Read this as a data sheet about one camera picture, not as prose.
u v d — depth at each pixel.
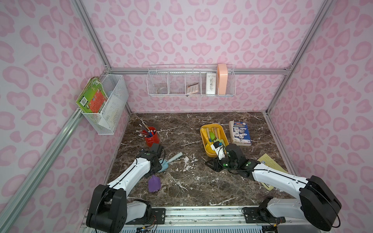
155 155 0.68
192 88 0.95
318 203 0.40
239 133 1.04
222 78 0.82
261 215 0.65
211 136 1.01
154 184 0.84
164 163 0.92
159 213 0.74
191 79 1.01
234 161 0.64
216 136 1.00
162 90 0.95
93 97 0.72
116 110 0.83
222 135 1.01
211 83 0.93
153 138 0.95
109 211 0.40
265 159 0.93
